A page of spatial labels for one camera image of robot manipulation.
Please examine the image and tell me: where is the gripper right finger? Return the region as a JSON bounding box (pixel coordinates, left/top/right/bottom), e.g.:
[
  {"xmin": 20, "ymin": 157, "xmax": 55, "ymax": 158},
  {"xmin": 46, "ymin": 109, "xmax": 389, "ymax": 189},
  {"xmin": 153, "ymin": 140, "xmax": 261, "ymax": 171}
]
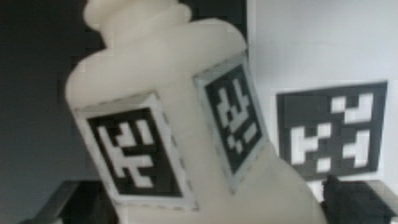
[{"xmin": 320, "ymin": 175, "xmax": 398, "ymax": 224}]

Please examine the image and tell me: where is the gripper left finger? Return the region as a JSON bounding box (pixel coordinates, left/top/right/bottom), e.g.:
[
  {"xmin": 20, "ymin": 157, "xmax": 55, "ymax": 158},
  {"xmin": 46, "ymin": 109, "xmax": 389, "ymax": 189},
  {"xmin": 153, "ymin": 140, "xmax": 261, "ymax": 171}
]
[{"xmin": 20, "ymin": 181, "xmax": 119, "ymax": 224}]

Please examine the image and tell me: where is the white lamp bulb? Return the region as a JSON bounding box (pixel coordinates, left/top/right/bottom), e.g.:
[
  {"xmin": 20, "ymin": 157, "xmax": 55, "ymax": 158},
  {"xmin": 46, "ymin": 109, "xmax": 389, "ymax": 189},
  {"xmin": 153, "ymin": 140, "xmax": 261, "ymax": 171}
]
[{"xmin": 66, "ymin": 0, "xmax": 327, "ymax": 224}]

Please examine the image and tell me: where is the white marker sheet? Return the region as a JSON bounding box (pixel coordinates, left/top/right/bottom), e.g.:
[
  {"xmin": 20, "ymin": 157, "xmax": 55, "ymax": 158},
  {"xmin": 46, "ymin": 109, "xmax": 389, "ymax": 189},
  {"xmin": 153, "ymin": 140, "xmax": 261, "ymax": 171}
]
[{"xmin": 247, "ymin": 0, "xmax": 398, "ymax": 188}]

